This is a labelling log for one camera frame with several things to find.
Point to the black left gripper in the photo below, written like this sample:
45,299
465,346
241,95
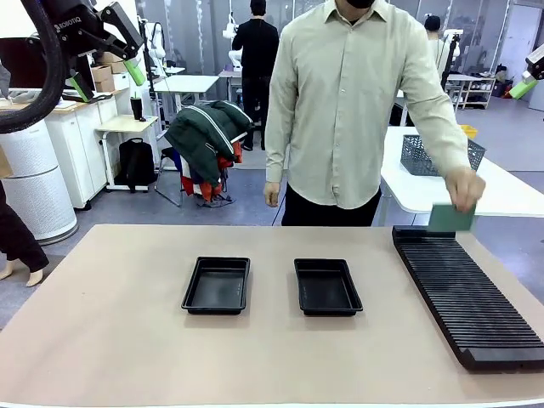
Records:
74,25

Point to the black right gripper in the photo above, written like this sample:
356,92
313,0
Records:
536,64

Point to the green perforated circuit board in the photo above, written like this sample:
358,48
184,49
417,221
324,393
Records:
450,219

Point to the person's right forearm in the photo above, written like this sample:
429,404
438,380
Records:
276,149

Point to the person's left forearm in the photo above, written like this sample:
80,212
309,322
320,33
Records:
446,140

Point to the black ESD tray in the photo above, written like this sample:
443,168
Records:
217,285
326,289

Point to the person's left hand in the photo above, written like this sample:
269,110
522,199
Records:
467,187

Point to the person's right hand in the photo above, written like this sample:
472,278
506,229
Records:
272,194

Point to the brown cardboard box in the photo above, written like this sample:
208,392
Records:
102,78
115,61

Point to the white box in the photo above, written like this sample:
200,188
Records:
121,81

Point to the black laptop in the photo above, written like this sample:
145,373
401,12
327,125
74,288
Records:
102,97

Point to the white storage shelf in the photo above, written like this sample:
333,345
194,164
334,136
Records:
472,91

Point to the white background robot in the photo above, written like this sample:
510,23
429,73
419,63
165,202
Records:
454,42
156,40
231,32

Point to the black tumbler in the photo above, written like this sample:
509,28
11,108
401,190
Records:
137,108

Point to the small wooden-top desk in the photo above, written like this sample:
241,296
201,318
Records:
127,124

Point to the yellow plastic bin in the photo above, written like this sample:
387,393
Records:
469,131

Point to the black computer monitor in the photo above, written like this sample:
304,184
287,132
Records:
21,64

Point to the white workshop table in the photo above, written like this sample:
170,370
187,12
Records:
187,83

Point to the person in cream top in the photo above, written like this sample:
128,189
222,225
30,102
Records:
438,51

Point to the white side table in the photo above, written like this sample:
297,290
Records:
501,187

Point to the black backpack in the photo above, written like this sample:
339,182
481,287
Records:
136,163

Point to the metal folding chair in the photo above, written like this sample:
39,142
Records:
170,152

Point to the dark green puffer jacket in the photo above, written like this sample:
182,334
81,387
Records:
200,132

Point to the grey plastic mesh basket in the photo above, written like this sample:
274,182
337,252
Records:
418,155

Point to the white cylindrical air purifier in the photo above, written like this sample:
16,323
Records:
34,178

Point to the person in black clothes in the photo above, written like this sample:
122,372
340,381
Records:
255,47

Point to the red and blue garment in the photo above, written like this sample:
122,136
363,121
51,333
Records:
208,187

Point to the person in beige shirt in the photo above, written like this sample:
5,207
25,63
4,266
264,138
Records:
340,106

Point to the standing figure dark trousers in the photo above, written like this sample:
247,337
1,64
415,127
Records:
17,238

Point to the black slotted board rack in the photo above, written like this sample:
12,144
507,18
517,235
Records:
467,297

